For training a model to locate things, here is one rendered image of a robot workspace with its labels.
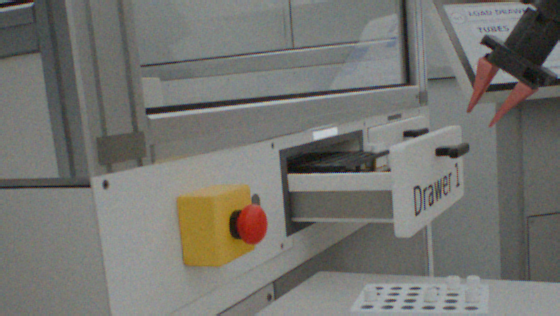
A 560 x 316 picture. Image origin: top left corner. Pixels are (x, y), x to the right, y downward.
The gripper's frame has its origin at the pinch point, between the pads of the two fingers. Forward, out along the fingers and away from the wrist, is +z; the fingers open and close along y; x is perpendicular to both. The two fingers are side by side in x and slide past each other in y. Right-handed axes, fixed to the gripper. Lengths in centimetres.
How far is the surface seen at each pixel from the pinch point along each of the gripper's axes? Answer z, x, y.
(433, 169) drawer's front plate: 8.5, 5.8, 0.5
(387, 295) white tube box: 14.0, 32.4, -6.5
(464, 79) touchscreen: 8, -71, 18
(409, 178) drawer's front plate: 8.0, 16.4, 0.8
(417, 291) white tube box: 12.3, 31.0, -8.5
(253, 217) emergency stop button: 13.5, 37.6, 7.8
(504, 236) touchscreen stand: 41, -94, -12
